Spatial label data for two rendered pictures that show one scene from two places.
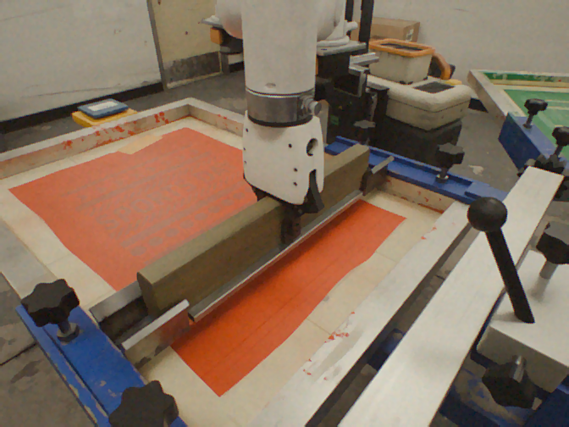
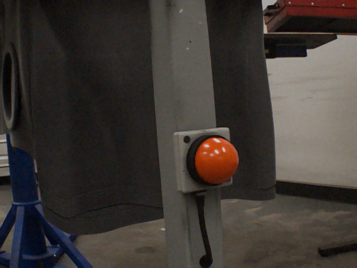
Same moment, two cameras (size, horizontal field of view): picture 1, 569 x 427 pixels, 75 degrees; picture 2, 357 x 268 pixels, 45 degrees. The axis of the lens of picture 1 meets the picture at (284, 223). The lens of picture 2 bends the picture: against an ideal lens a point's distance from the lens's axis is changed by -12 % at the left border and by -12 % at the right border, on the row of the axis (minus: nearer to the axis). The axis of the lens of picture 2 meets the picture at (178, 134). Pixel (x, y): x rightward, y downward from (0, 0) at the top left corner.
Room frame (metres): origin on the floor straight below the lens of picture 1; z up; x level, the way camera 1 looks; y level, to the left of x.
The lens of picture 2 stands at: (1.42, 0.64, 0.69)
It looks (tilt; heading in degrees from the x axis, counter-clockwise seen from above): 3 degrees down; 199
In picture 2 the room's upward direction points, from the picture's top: 4 degrees counter-clockwise
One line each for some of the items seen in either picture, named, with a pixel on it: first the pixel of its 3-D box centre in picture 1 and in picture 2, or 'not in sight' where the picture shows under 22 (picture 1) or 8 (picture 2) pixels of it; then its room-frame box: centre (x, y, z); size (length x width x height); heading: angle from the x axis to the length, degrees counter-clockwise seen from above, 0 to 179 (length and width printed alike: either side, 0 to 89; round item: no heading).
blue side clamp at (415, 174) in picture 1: (395, 178); not in sight; (0.60, -0.21, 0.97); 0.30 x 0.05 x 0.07; 49
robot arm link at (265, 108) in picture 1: (284, 99); not in sight; (0.41, 0.00, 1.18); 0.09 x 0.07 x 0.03; 49
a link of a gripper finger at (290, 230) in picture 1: (298, 223); not in sight; (0.39, -0.02, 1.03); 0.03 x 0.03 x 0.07; 49
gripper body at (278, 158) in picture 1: (280, 149); not in sight; (0.41, 0.00, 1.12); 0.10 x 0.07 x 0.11; 49
